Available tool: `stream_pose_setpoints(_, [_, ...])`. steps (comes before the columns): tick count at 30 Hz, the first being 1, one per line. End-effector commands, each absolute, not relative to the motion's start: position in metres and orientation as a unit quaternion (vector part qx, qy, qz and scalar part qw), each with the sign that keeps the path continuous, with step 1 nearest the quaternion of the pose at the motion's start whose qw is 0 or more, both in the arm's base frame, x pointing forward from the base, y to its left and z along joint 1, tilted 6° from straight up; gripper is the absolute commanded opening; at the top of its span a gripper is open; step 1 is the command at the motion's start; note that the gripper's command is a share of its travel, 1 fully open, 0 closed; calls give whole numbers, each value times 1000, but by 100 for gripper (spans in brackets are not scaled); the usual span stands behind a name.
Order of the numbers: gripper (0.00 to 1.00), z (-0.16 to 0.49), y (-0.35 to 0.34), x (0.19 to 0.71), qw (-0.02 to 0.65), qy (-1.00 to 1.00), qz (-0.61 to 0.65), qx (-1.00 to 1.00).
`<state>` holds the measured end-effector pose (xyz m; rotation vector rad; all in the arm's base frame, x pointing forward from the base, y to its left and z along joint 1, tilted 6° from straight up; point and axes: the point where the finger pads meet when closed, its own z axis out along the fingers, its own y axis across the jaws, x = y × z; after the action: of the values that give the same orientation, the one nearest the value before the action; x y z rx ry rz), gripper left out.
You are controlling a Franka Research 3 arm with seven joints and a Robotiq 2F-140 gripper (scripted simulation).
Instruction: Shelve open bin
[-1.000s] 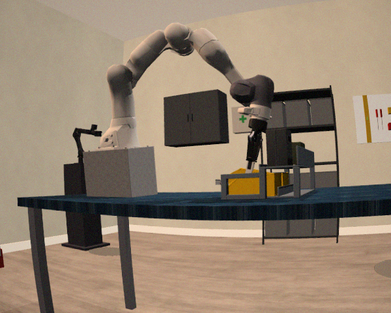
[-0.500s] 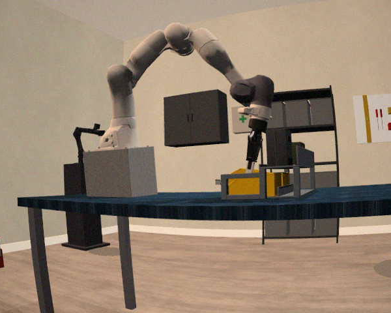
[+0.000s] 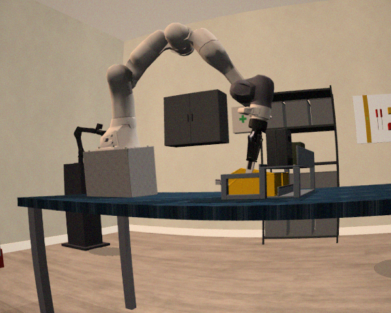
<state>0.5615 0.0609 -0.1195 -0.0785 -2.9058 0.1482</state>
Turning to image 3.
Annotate yellow bin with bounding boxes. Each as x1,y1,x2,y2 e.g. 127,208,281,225
229,168,259,184
229,173,282,196
282,173,289,186

